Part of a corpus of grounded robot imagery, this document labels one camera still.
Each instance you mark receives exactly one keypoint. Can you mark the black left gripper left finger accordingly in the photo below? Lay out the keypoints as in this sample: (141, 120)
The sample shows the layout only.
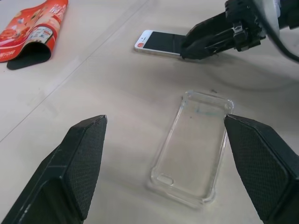
(70, 168)

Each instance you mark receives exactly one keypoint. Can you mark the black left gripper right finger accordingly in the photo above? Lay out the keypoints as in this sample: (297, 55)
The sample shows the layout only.
(264, 168)

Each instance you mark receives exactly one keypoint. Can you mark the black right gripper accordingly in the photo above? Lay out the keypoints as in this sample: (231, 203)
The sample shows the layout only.
(245, 23)

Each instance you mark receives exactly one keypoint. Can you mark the white smartphone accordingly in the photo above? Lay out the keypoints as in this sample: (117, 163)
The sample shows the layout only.
(158, 42)

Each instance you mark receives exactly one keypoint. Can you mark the clear plastic phone case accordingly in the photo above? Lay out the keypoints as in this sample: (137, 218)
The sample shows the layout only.
(187, 149)

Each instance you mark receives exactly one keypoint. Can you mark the red rolled mouse pad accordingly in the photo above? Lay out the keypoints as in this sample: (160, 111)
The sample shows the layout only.
(35, 30)

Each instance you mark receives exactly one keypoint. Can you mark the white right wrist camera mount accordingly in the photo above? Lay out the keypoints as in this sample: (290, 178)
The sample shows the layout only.
(272, 16)

